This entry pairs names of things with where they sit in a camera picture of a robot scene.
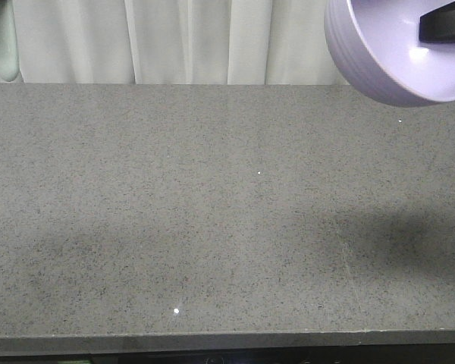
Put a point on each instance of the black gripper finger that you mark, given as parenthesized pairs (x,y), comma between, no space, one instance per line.
(438,25)

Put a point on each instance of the purple plastic bowl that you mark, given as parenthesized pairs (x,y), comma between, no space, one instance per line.
(375,46)

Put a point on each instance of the mint green plastic spoon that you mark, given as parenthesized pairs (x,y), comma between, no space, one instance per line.
(9,58)

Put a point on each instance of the white curtain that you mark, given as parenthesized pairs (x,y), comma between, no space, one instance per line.
(173,42)

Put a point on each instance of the black disinfection cabinet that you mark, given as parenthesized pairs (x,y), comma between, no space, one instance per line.
(407,353)

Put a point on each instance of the black built-in dishwasher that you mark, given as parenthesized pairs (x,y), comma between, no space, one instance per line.
(53,359)

